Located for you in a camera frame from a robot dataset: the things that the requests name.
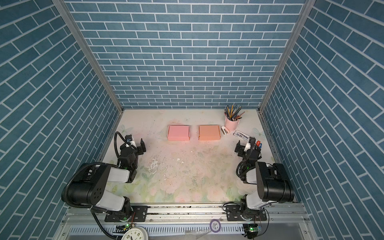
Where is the orange paper box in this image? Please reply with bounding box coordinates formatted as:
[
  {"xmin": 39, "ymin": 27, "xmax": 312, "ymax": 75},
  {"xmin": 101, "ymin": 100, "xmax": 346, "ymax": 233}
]
[{"xmin": 199, "ymin": 125, "xmax": 221, "ymax": 141}]

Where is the pink paper box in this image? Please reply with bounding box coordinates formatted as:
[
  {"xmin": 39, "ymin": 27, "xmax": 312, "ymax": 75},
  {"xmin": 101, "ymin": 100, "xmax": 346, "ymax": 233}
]
[{"xmin": 167, "ymin": 125, "xmax": 190, "ymax": 141}]

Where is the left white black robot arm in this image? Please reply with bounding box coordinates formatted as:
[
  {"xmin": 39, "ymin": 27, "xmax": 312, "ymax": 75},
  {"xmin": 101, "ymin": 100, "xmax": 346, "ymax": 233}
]
[{"xmin": 61, "ymin": 135, "xmax": 146, "ymax": 220}]

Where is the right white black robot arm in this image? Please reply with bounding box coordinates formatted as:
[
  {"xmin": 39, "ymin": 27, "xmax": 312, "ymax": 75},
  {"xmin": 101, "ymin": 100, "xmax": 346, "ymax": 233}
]
[{"xmin": 235, "ymin": 138, "xmax": 295, "ymax": 214}]

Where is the white toothpaste tube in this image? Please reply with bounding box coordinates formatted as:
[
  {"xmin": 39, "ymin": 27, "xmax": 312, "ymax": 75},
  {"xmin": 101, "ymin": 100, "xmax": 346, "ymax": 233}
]
[{"xmin": 233, "ymin": 130, "xmax": 250, "ymax": 142}]

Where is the pink pencil cup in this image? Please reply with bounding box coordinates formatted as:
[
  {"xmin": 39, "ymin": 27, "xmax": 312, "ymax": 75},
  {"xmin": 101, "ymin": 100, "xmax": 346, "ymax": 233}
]
[{"xmin": 225, "ymin": 117, "xmax": 240, "ymax": 132}]

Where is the coloured pencils bundle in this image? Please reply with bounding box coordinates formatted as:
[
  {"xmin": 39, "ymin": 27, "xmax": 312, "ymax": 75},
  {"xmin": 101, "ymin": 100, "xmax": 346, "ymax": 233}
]
[{"xmin": 224, "ymin": 105, "xmax": 245, "ymax": 122}]

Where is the white round clock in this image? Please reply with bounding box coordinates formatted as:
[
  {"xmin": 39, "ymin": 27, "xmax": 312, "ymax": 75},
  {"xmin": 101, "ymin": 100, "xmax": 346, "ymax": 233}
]
[{"xmin": 122, "ymin": 227, "xmax": 149, "ymax": 240}]

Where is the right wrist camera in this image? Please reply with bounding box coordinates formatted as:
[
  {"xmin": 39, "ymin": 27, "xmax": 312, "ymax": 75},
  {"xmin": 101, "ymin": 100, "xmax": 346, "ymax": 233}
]
[{"xmin": 244, "ymin": 137, "xmax": 257, "ymax": 152}]

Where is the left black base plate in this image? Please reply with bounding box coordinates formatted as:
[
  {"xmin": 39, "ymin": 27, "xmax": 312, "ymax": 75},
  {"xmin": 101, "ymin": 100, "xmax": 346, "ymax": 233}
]
[{"xmin": 105, "ymin": 205, "xmax": 149, "ymax": 223}]

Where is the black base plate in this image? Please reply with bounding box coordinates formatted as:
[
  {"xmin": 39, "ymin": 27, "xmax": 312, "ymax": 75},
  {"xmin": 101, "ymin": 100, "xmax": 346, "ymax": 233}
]
[
  {"xmin": 105, "ymin": 205, "xmax": 149, "ymax": 223},
  {"xmin": 223, "ymin": 204, "xmax": 268, "ymax": 222}
]

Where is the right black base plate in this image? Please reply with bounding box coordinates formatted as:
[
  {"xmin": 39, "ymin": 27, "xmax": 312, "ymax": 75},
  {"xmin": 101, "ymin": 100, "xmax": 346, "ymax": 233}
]
[{"xmin": 223, "ymin": 204, "xmax": 268, "ymax": 222}]

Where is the aluminium mounting rail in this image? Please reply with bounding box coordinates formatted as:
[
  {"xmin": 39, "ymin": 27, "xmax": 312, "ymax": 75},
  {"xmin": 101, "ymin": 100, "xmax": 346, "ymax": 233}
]
[{"xmin": 63, "ymin": 203, "xmax": 310, "ymax": 225}]

